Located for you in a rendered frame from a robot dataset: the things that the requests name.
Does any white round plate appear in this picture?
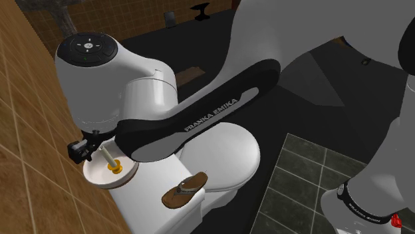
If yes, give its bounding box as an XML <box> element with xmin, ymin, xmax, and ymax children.
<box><xmin>82</xmin><ymin>142</ymin><xmax>140</xmax><ymax>190</ymax></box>

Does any white candle in gold holder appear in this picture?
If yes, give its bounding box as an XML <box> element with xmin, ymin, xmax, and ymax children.
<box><xmin>98</xmin><ymin>144</ymin><xmax>124</xmax><ymax>175</ymax></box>

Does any brown flip-flop sandal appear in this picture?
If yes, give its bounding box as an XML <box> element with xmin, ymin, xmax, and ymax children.
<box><xmin>161</xmin><ymin>171</ymin><xmax>209</xmax><ymax>210</ymax></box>

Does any white toilet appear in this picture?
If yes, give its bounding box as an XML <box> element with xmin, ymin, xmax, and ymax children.
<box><xmin>108</xmin><ymin>121</ymin><xmax>262</xmax><ymax>234</ymax></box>

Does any black anvil-shaped object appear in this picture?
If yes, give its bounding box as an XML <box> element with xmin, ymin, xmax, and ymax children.
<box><xmin>189</xmin><ymin>2</ymin><xmax>211</xmax><ymax>22</ymax></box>

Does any dark grey wall panel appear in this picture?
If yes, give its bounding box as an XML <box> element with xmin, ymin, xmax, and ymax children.
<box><xmin>164</xmin><ymin>11</ymin><xmax>177</xmax><ymax>29</ymax></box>

